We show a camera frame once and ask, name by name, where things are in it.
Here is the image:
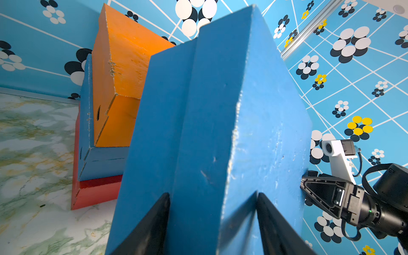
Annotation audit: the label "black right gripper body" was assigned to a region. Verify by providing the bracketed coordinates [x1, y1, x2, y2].
[333, 181, 365, 226]

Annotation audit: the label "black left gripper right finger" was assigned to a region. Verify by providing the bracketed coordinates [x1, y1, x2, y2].
[256, 193, 316, 255]

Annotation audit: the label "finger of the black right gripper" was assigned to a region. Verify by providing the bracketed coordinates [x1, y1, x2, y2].
[300, 176, 347, 218]

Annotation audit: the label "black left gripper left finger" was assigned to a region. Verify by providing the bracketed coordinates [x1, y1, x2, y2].
[112, 193, 171, 255]

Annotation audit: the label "blue shoebox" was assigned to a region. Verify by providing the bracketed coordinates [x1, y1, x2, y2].
[78, 54, 129, 181]
[106, 5, 312, 255]

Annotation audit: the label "orange shoebox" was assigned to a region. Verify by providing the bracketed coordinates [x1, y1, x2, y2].
[91, 4, 173, 147]

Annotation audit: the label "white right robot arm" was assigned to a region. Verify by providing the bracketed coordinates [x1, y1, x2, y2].
[300, 163, 408, 254]

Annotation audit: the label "red shoebox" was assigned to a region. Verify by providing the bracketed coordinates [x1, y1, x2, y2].
[71, 114, 122, 210]

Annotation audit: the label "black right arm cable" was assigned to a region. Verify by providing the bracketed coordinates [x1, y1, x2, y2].
[340, 149, 393, 242]

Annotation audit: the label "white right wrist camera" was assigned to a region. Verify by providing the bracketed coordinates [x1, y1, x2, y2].
[322, 139, 358, 184]

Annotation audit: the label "right aluminium corner post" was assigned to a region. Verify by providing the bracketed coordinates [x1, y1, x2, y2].
[280, 0, 343, 61]

